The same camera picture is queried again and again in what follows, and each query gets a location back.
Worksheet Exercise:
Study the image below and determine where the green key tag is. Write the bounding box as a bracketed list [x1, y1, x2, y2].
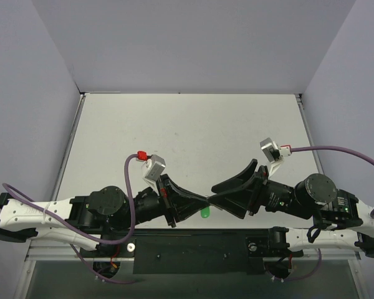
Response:
[200, 207, 211, 219]

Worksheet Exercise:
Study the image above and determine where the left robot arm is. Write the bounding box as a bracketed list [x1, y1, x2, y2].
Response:
[0, 175, 209, 257]

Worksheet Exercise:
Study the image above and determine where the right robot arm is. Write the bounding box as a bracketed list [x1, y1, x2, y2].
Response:
[208, 159, 374, 259]

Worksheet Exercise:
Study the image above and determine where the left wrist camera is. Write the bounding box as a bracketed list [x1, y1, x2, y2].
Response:
[141, 154, 166, 183]

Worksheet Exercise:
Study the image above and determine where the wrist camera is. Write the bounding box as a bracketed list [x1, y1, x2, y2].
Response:
[260, 138, 283, 163]
[141, 154, 166, 183]

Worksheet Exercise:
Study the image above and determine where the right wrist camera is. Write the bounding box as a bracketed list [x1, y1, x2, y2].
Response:
[260, 138, 283, 163]

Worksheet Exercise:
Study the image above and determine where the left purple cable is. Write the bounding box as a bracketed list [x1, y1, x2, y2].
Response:
[2, 152, 144, 244]

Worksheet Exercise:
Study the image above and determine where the purple cable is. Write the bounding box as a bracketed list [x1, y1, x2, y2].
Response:
[291, 145, 374, 219]
[2, 152, 144, 244]

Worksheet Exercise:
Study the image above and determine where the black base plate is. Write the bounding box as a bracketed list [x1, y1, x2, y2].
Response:
[80, 227, 304, 274]

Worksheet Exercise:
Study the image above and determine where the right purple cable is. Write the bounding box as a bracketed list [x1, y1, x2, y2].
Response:
[291, 145, 374, 219]

